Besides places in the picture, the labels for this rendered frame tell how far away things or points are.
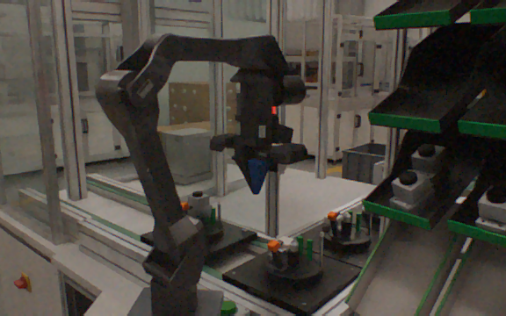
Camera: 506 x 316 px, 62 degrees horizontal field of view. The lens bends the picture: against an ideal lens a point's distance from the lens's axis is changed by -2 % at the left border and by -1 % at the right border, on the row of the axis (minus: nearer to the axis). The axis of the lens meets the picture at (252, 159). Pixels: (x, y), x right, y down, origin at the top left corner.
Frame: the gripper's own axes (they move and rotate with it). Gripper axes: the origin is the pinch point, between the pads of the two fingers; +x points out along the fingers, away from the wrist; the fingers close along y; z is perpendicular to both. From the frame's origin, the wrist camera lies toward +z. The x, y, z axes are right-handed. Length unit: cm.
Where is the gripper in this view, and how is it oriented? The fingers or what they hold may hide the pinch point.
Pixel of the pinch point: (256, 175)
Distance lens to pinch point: 77.5
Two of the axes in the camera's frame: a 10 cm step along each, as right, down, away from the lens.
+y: -7.5, -1.5, 6.5
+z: 6.6, -1.6, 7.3
